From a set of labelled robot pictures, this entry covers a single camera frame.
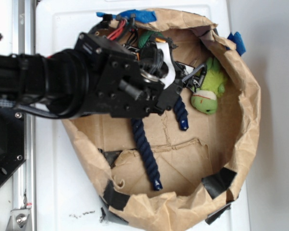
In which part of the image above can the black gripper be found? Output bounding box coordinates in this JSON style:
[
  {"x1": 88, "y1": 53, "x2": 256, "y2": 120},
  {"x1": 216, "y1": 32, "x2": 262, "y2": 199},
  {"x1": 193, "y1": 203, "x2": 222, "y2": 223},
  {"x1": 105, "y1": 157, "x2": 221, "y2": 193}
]
[{"x1": 73, "y1": 20, "x2": 209, "y2": 119}]

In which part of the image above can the blue painter tape strip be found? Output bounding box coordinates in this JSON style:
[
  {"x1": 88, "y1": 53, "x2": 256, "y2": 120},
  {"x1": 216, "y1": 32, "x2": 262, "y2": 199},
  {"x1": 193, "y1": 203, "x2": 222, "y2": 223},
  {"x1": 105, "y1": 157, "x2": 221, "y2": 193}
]
[
  {"x1": 227, "y1": 32, "x2": 246, "y2": 56},
  {"x1": 96, "y1": 9, "x2": 157, "y2": 24}
]

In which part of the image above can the aluminium frame rail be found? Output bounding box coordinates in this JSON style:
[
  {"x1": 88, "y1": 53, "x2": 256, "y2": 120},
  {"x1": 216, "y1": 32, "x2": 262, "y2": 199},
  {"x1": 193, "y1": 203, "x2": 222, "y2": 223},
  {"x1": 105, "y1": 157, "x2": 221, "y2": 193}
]
[{"x1": 7, "y1": 0, "x2": 37, "y2": 231}]

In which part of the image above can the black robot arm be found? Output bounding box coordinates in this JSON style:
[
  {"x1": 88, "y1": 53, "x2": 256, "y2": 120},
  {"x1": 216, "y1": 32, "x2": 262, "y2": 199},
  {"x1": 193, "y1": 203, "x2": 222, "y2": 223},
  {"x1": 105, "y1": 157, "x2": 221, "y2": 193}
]
[{"x1": 0, "y1": 15, "x2": 207, "y2": 119}]

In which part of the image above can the dark blue rope toy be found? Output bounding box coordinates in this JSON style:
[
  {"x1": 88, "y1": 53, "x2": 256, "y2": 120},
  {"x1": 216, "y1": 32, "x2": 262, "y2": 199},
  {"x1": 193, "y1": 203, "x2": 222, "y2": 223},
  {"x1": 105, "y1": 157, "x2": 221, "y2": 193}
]
[{"x1": 131, "y1": 96, "x2": 189, "y2": 191}]

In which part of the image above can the brown paper bin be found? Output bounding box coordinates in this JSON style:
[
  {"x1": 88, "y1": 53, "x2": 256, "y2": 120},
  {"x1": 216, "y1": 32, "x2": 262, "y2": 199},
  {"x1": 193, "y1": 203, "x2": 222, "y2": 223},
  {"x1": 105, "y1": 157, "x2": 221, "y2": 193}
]
[{"x1": 63, "y1": 8, "x2": 261, "y2": 231}]

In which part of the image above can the green plush frog toy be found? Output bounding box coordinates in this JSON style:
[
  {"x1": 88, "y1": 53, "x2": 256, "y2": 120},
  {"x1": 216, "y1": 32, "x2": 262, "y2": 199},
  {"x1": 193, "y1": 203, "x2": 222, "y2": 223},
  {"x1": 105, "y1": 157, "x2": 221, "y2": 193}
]
[{"x1": 190, "y1": 57, "x2": 228, "y2": 115}]

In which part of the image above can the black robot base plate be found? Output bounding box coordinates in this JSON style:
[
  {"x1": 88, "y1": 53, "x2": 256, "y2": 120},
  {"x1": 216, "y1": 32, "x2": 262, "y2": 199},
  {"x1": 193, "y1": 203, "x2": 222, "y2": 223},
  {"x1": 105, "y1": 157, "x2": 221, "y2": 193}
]
[{"x1": 0, "y1": 108, "x2": 25, "y2": 188}]

